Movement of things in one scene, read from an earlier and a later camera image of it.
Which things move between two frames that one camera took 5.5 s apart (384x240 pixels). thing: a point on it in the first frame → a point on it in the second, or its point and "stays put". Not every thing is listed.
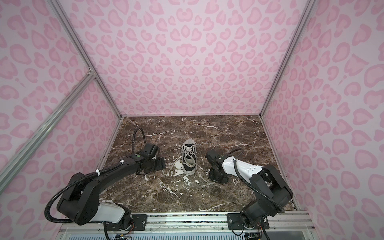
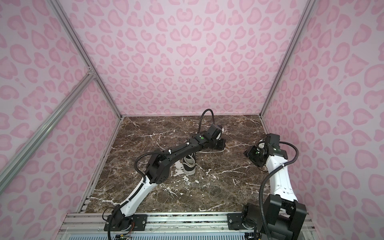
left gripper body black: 156,164 → 217,144
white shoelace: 189,159 → 222,150
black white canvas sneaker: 189,157 stays put
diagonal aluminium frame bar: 18,158 stays put
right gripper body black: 213,175 → 256,156
